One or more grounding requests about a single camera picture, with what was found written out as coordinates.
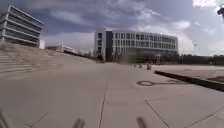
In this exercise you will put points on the grey concrete slab plaza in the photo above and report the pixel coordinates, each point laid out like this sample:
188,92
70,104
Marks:
110,100

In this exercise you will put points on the large white and dark building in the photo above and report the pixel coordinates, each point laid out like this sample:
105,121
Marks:
140,41

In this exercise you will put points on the round manhole cover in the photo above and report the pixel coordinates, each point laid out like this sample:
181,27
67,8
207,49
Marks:
145,83

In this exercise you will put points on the low white building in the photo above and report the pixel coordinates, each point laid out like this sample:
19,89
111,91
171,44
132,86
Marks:
66,48

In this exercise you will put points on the robot's own part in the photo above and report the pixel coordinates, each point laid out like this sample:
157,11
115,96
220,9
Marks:
141,123
79,124

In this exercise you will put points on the small white building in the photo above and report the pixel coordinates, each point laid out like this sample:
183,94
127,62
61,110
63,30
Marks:
41,44

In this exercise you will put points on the dark low kerb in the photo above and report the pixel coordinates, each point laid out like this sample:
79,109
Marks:
190,79

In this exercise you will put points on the wide concrete steps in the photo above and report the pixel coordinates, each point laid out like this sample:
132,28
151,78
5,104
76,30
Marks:
20,60

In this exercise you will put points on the row of trees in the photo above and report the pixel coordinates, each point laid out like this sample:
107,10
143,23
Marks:
206,60

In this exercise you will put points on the white building with dark bands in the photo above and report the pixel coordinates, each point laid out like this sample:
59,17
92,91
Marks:
20,26

